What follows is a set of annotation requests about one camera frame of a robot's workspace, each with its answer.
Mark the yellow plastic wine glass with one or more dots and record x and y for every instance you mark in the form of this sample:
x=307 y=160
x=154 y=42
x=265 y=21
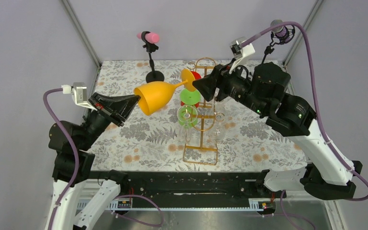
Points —
x=155 y=95

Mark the floral patterned tablecloth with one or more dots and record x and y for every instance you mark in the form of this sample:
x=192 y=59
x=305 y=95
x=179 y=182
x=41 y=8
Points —
x=154 y=143

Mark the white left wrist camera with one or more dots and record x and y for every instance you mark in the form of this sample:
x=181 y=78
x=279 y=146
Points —
x=79 y=94

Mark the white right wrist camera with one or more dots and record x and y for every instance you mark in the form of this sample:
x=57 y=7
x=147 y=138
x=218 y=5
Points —
x=241 y=54

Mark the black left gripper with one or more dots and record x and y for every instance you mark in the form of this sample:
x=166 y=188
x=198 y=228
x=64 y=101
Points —
x=116 y=107

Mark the clear wine glass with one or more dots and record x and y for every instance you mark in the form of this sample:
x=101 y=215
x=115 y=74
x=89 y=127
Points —
x=187 y=119
x=217 y=133
x=219 y=108

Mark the black stand with pink microphone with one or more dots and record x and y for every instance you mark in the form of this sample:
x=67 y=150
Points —
x=150 y=40

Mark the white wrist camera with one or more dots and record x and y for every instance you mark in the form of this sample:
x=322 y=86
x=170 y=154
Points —
x=79 y=94
x=241 y=54

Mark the gold wire wine glass rack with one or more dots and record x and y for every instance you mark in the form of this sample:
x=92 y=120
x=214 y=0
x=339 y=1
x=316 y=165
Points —
x=203 y=133

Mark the tripod stand with purple microphone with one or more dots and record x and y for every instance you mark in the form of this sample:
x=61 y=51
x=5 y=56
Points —
x=279 y=36

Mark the red plastic wine glass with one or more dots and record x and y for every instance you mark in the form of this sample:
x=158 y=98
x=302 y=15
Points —
x=189 y=95

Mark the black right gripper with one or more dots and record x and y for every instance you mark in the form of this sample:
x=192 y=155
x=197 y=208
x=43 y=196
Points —
x=217 y=83

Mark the green plastic wine glass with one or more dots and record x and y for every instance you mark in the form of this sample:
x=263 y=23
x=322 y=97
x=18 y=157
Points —
x=187 y=113

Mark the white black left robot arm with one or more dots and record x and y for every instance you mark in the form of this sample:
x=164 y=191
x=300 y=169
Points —
x=71 y=142

